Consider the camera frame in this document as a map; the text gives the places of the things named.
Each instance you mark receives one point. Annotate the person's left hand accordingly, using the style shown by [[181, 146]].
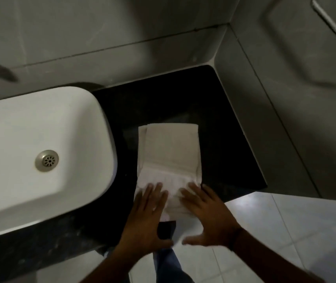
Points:
[[144, 223]]

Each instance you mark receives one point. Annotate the person's right hand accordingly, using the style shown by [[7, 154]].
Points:
[[212, 221]]

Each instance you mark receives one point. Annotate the person's left middle finger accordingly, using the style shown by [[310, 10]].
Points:
[[156, 195]]

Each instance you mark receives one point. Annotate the person's left thumb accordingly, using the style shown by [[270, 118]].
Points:
[[165, 244]]

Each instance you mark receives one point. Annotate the person's right thumb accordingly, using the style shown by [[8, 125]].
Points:
[[196, 240]]

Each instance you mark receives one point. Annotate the person's right middle finger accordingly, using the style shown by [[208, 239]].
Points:
[[196, 192]]

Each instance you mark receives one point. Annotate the person's left little finger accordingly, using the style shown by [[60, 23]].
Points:
[[137, 199]]

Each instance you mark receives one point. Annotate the white towel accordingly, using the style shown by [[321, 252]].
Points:
[[168, 156]]

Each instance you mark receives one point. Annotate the person's left forearm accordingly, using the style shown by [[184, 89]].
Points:
[[112, 265]]

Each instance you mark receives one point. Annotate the person's right forearm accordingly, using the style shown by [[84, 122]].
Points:
[[268, 259]]

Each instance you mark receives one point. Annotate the person's blue jeans leg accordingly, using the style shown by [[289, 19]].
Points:
[[169, 262]]

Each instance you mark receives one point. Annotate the metal sink drain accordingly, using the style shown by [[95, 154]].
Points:
[[47, 160]]

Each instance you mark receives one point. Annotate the white ceramic sink basin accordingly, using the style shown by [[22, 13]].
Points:
[[38, 162]]

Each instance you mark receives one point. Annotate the metal towel bar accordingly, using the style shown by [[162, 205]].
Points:
[[335, 23]]

